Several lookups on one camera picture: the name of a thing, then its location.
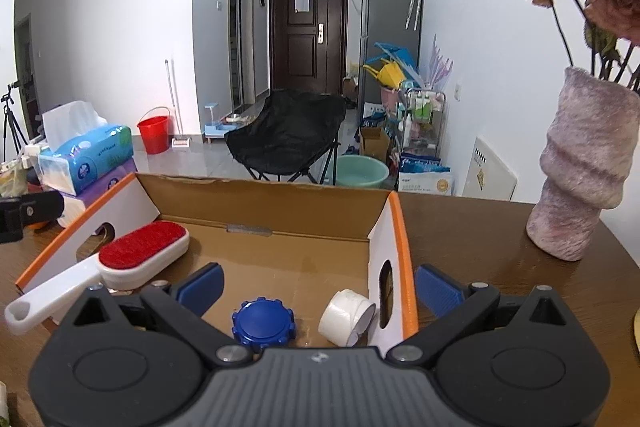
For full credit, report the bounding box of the blue tissue pack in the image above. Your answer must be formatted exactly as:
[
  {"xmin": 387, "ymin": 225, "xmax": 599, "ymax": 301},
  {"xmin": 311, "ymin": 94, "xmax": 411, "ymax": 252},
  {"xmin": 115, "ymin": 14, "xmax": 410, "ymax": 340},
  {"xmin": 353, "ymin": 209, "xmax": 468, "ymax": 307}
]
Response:
[{"xmin": 38, "ymin": 101, "xmax": 135, "ymax": 196}]

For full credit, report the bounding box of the white tape roll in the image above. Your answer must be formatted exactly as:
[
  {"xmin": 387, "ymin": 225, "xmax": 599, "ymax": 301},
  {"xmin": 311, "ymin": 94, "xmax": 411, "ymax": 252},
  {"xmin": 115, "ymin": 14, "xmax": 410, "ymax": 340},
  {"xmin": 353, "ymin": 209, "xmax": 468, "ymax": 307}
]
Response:
[{"xmin": 318, "ymin": 289, "xmax": 377, "ymax": 348}]

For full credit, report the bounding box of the red cardboard box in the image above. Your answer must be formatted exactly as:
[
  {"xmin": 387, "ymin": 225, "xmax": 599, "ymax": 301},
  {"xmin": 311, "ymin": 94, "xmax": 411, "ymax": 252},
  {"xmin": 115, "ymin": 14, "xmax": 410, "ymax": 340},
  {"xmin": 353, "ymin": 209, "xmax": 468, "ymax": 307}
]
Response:
[{"xmin": 15, "ymin": 172, "xmax": 419, "ymax": 349}]

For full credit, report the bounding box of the black folding chair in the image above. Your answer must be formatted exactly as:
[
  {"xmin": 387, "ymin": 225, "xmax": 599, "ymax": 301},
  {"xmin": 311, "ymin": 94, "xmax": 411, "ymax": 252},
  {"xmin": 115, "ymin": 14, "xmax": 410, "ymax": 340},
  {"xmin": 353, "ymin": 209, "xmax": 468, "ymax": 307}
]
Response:
[{"xmin": 224, "ymin": 89, "xmax": 347, "ymax": 184}]

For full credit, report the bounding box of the grey refrigerator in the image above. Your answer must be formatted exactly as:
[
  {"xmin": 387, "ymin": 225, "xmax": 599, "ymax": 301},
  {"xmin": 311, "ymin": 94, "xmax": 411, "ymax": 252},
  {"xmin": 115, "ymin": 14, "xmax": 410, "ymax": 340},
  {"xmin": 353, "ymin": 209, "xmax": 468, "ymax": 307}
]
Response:
[{"xmin": 359, "ymin": 0, "xmax": 425, "ymax": 128}]

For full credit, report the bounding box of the green wash basin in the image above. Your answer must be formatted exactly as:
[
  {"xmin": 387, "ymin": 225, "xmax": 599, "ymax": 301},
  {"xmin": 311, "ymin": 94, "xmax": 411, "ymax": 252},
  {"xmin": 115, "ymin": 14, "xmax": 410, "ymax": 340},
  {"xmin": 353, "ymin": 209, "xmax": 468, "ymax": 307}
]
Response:
[{"xmin": 332, "ymin": 155, "xmax": 390, "ymax": 188}]

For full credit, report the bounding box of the purple feather decoration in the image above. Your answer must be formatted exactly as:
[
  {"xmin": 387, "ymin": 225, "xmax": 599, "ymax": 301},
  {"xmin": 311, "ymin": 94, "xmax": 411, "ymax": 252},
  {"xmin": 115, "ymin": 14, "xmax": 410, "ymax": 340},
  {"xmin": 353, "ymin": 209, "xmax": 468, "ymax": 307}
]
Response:
[{"xmin": 420, "ymin": 34, "xmax": 453, "ymax": 90}]

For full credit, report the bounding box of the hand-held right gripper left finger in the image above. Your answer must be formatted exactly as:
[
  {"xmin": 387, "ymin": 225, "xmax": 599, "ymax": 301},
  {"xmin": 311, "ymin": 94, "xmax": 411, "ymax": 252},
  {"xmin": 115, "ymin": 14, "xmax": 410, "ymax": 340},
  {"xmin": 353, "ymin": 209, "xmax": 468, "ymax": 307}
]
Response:
[{"xmin": 65, "ymin": 263, "xmax": 254, "ymax": 369}]

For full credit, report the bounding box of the dark brown door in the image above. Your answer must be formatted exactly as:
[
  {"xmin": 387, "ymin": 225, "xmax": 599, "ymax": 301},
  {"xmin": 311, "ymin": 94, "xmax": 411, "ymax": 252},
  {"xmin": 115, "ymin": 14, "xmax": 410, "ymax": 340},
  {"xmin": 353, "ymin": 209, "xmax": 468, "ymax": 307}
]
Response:
[{"xmin": 269, "ymin": 0, "xmax": 349, "ymax": 96}]

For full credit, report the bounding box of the red bucket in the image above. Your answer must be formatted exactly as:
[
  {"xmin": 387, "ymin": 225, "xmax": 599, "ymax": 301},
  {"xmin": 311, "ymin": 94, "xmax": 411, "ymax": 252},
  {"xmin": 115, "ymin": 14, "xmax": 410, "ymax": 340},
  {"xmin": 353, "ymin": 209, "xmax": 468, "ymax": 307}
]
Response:
[{"xmin": 137, "ymin": 108, "xmax": 172, "ymax": 154}]

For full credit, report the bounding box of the small blue pet feeder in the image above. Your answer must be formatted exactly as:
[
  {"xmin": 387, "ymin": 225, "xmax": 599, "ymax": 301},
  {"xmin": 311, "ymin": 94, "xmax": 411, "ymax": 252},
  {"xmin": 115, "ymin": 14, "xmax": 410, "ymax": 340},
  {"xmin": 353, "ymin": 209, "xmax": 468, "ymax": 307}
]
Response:
[{"xmin": 204, "ymin": 103, "xmax": 241, "ymax": 144}]

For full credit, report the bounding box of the blue plastic stool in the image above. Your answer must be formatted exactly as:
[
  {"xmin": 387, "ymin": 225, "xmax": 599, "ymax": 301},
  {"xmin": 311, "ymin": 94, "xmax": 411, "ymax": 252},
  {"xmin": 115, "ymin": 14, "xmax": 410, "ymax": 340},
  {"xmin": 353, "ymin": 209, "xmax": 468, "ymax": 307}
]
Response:
[{"xmin": 372, "ymin": 42, "xmax": 418, "ymax": 80}]

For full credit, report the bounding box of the yellow watering can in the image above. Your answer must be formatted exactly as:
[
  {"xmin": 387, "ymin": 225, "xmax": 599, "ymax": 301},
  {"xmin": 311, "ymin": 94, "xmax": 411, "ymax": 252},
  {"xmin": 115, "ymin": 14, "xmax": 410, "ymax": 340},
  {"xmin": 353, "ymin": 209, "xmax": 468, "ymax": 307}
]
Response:
[{"xmin": 362, "ymin": 63, "xmax": 403, "ymax": 90}]

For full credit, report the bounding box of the red and white lint brush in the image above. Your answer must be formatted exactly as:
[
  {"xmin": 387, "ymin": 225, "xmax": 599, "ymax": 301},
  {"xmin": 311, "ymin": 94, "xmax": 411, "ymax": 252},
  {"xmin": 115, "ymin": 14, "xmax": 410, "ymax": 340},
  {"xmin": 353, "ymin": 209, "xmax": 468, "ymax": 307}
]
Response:
[{"xmin": 5, "ymin": 221, "xmax": 191, "ymax": 336}]

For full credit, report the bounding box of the pink textured vase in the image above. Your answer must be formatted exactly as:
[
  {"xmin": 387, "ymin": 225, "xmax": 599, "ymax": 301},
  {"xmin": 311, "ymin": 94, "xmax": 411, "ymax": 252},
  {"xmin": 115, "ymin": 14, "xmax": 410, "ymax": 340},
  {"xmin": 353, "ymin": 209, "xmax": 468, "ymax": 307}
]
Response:
[{"xmin": 526, "ymin": 66, "xmax": 640, "ymax": 262}]

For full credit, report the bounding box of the metal storage rack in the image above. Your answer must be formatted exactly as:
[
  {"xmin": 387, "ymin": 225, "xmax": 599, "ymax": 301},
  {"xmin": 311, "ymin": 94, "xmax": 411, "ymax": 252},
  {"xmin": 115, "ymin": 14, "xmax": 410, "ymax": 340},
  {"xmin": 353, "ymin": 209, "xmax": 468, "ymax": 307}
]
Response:
[{"xmin": 397, "ymin": 88, "xmax": 447, "ymax": 158}]

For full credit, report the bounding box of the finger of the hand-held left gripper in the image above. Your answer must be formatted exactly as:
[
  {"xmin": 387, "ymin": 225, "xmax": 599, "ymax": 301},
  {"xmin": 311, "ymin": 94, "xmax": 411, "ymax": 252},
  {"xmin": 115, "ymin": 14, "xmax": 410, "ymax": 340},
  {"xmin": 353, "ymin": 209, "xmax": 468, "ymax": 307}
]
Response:
[{"xmin": 0, "ymin": 189, "xmax": 66, "ymax": 244}]

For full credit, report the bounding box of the camera tripod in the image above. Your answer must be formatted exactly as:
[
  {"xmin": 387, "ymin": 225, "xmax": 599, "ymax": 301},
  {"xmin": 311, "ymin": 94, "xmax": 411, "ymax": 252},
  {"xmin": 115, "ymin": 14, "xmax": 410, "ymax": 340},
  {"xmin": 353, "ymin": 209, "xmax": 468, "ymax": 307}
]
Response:
[{"xmin": 0, "ymin": 79, "xmax": 31, "ymax": 162}]

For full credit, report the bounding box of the brown carton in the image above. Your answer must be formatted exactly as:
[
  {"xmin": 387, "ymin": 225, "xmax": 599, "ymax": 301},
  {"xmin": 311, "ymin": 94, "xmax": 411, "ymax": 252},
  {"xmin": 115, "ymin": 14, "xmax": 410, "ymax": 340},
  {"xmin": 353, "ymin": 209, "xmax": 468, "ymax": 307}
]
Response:
[{"xmin": 359, "ymin": 127, "xmax": 392, "ymax": 162}]

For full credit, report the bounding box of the purple tissue pack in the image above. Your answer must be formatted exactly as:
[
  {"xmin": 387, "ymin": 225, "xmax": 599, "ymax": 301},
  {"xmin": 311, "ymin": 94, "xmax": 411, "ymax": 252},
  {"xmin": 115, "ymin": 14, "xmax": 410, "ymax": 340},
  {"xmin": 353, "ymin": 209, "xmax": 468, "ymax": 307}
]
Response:
[{"xmin": 57, "ymin": 157, "xmax": 138, "ymax": 229}]

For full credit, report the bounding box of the white printed carton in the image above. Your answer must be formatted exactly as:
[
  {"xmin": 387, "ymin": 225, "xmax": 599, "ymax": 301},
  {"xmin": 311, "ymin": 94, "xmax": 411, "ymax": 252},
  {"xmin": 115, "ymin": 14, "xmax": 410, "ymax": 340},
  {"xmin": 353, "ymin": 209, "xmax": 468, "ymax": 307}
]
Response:
[{"xmin": 397, "ymin": 152, "xmax": 453, "ymax": 196}]

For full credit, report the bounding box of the white flat board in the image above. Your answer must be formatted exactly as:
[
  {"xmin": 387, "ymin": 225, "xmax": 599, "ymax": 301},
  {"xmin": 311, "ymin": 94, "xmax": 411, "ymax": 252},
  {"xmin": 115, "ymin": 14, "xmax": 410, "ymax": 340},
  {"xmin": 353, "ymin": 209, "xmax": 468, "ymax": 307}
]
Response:
[{"xmin": 460, "ymin": 136, "xmax": 518, "ymax": 202}]

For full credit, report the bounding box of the white mop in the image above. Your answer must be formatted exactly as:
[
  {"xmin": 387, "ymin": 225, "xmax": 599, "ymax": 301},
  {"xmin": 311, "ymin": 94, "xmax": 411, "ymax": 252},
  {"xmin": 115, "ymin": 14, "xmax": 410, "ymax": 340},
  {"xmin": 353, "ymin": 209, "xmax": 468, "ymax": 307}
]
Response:
[{"xmin": 165, "ymin": 59, "xmax": 192, "ymax": 148}]

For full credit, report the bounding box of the blue bottle cap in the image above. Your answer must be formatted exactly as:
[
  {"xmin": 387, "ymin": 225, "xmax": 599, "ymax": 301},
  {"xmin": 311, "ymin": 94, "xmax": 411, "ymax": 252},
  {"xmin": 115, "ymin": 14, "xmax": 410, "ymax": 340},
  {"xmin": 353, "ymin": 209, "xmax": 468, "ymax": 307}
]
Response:
[{"xmin": 231, "ymin": 297, "xmax": 297, "ymax": 354}]

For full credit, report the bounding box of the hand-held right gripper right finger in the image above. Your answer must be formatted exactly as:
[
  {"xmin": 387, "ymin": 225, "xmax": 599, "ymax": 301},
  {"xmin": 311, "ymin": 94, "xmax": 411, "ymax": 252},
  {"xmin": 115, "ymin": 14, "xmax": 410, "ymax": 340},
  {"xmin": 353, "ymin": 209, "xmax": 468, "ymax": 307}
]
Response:
[{"xmin": 383, "ymin": 264, "xmax": 575, "ymax": 369}]

